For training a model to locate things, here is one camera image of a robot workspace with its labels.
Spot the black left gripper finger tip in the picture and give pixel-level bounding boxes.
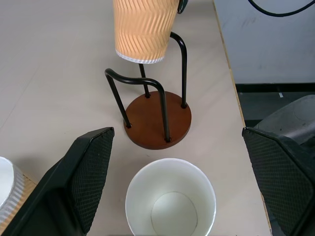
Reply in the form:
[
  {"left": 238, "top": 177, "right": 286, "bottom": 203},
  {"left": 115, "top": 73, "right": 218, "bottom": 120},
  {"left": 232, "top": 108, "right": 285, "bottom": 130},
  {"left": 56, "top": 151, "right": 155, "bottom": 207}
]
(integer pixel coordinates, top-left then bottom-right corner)
[{"left": 177, "top": 0, "right": 190, "bottom": 14}]

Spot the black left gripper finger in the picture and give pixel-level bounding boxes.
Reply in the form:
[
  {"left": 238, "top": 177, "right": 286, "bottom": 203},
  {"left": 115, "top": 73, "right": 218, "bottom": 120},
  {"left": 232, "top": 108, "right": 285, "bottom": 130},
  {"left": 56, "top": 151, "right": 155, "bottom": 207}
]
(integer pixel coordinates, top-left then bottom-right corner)
[
  {"left": 0, "top": 126, "right": 115, "bottom": 236},
  {"left": 242, "top": 127, "right": 315, "bottom": 236}
]

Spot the tan ribbed paper cup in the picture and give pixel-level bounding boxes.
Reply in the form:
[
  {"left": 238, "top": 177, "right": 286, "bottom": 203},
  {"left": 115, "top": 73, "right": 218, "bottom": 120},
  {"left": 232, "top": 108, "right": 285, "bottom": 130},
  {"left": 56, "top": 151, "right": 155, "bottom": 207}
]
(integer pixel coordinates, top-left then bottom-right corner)
[
  {"left": 0, "top": 156, "right": 38, "bottom": 234},
  {"left": 113, "top": 0, "right": 180, "bottom": 64}
]

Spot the white paper cup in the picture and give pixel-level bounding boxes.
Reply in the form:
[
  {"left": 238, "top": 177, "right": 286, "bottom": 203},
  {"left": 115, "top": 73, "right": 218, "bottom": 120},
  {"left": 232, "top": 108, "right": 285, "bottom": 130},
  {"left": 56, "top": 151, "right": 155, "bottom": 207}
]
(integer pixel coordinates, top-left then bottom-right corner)
[{"left": 125, "top": 157, "right": 217, "bottom": 236}]

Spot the black cable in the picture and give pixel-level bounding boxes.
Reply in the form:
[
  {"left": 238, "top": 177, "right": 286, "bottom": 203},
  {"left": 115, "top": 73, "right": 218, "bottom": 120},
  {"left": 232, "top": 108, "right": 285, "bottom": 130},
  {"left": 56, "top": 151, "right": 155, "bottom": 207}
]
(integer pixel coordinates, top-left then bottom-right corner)
[{"left": 247, "top": 0, "right": 315, "bottom": 18}]

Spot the wire cup holder wooden base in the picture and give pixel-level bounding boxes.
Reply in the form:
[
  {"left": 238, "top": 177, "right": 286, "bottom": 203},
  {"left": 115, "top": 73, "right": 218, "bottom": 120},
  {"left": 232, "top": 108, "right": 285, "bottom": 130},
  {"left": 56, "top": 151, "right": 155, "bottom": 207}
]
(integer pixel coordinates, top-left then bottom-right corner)
[{"left": 104, "top": 31, "right": 192, "bottom": 150}]

